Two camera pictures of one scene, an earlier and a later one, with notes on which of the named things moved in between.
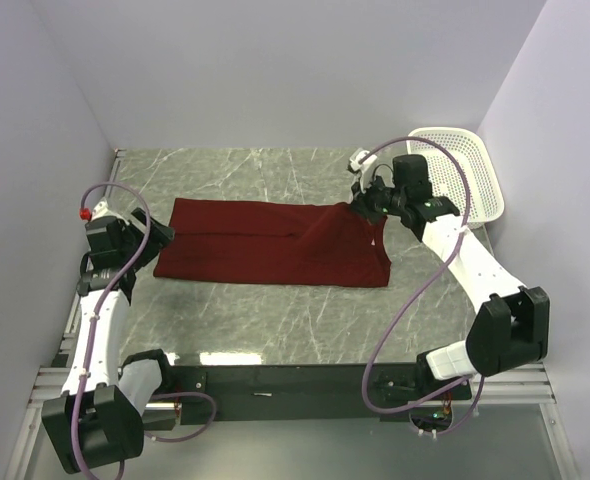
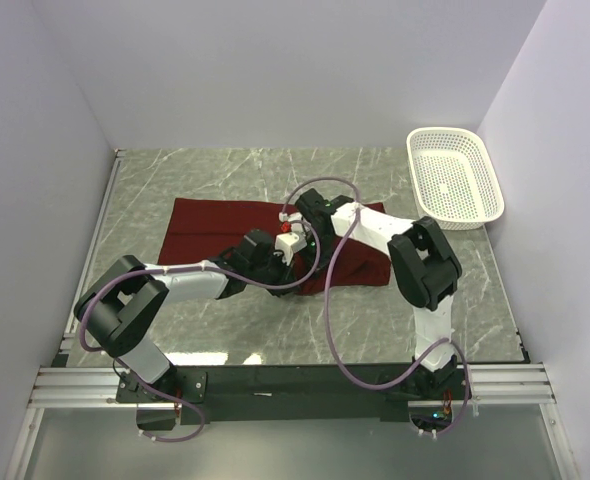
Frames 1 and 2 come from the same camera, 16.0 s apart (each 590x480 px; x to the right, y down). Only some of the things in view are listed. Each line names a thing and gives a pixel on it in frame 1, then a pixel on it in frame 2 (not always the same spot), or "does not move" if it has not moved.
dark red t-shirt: x=274 y=243 does not move
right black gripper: x=361 y=202 -> x=308 y=258
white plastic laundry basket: x=446 y=175 does not move
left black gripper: x=159 y=236 -> x=287 y=272
